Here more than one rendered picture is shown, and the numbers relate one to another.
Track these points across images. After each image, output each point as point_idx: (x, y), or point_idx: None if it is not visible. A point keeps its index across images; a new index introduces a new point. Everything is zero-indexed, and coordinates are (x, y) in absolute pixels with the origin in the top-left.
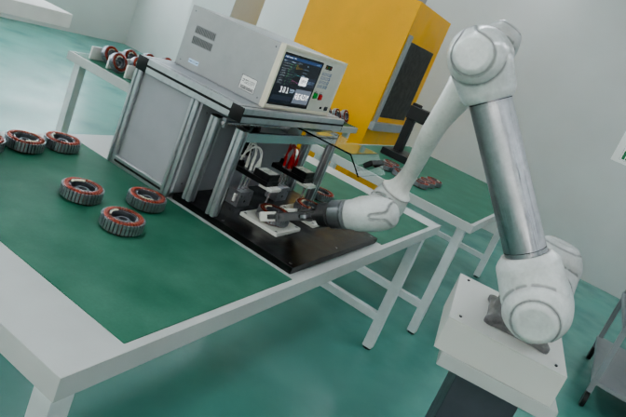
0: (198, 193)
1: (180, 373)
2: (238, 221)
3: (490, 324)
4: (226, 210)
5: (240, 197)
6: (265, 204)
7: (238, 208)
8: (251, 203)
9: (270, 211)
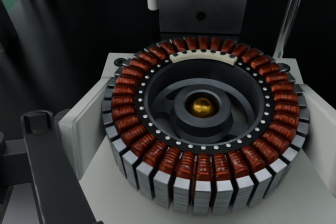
0: None
1: None
2: (42, 88)
3: None
4: (89, 39)
5: None
6: (199, 44)
7: (169, 37)
8: (275, 29)
9: (80, 100)
